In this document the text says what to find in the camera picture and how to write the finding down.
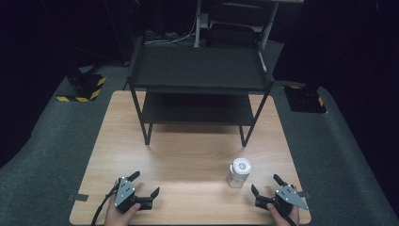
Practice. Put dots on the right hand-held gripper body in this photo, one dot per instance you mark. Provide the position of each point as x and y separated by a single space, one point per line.
287 195

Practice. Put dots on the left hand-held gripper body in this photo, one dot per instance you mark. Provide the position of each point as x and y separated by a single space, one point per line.
124 194

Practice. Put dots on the clear bottle with white lid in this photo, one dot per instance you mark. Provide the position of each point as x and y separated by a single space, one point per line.
240 172

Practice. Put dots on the black two-tier shelf rack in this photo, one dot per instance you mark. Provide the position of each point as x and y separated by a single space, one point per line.
200 67

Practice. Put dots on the person's left hand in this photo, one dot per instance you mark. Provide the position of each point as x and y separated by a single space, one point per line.
116 217

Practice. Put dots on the person's right hand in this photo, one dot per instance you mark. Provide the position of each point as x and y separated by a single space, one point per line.
287 220

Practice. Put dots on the gray tape strip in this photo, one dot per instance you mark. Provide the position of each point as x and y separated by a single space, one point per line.
304 194
78 197

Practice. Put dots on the black stand base striped tape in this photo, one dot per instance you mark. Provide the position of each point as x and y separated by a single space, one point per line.
84 88
306 100

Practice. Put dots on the white desk frame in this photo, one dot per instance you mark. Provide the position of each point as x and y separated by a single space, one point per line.
198 25

